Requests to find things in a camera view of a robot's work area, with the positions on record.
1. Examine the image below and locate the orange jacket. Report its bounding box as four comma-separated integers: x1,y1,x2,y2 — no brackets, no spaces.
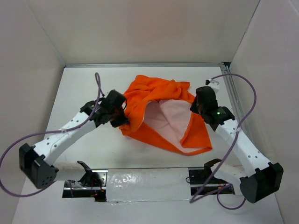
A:
119,75,213,156

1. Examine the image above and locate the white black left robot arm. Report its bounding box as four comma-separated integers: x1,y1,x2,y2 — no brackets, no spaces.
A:
19,90,128,189

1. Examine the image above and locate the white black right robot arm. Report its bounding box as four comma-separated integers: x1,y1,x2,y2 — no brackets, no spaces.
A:
191,86,284,203

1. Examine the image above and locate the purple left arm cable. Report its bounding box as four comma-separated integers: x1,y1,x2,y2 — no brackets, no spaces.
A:
0,72,106,198

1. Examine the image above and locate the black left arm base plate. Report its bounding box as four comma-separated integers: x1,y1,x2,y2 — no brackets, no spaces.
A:
62,169,108,202

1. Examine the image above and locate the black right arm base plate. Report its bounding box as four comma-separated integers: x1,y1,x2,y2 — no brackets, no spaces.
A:
188,167,235,196

